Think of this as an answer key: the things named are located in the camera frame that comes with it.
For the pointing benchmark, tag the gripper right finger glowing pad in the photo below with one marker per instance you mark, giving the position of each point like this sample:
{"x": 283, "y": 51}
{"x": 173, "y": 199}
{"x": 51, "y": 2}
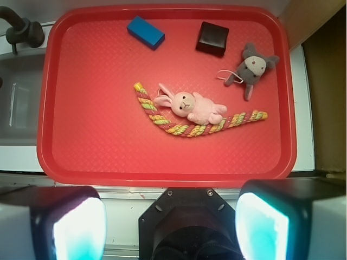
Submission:
{"x": 292, "y": 219}

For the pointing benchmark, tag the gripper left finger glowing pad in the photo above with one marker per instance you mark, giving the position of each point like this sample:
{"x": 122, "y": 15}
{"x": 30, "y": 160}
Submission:
{"x": 52, "y": 223}

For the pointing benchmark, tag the gray plush animal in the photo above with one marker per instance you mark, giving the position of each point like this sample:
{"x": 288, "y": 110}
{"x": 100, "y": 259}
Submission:
{"x": 251, "y": 69}

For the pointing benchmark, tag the red plastic tray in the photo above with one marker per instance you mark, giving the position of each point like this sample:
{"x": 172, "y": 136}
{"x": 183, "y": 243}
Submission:
{"x": 93, "y": 129}

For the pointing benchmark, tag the pink plush bunny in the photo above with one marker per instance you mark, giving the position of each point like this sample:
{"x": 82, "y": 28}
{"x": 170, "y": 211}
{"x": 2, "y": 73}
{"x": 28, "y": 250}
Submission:
{"x": 196, "y": 108}

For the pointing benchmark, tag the stainless steel sink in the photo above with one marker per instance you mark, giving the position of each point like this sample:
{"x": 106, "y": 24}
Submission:
{"x": 21, "y": 79}

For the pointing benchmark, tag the dark brown cube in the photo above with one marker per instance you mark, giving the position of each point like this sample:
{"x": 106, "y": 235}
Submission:
{"x": 212, "y": 39}

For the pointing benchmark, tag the blue rectangular block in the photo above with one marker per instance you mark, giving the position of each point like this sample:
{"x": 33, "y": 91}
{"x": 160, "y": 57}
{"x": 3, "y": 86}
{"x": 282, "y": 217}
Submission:
{"x": 146, "y": 33}

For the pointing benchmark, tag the black octagonal mount plate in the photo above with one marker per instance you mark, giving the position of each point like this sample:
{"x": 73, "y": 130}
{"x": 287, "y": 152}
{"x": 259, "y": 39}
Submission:
{"x": 188, "y": 223}

